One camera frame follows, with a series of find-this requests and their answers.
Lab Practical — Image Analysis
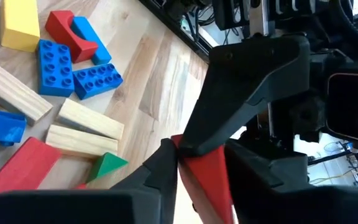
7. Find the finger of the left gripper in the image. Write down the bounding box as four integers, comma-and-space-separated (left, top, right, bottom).
178, 35, 310, 156
325, 73, 358, 146

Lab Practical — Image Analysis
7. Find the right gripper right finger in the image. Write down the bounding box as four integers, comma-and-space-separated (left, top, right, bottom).
224, 139, 358, 224

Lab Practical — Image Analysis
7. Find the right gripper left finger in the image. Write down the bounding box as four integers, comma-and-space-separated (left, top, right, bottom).
0, 138, 179, 224

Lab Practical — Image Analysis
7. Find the green wooden triangle block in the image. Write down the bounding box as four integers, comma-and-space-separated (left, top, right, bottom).
85, 151, 129, 184

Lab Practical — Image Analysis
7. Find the red wooden triangle block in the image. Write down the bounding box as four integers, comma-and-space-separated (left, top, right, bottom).
170, 134, 236, 224

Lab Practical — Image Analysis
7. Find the plain blue wooden block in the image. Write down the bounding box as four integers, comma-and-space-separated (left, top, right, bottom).
70, 16, 112, 66

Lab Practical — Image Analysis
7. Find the red wooden arch block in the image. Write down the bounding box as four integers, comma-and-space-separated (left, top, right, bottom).
44, 10, 99, 64

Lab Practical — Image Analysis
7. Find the large yellow wooden block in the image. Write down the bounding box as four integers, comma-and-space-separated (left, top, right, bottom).
0, 0, 41, 53

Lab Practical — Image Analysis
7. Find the natural wooden block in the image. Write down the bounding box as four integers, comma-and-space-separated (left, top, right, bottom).
56, 98, 126, 141
0, 54, 54, 127
45, 124, 119, 159

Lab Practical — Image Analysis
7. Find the black aluminium table frame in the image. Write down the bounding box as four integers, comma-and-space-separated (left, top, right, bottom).
138, 0, 220, 63

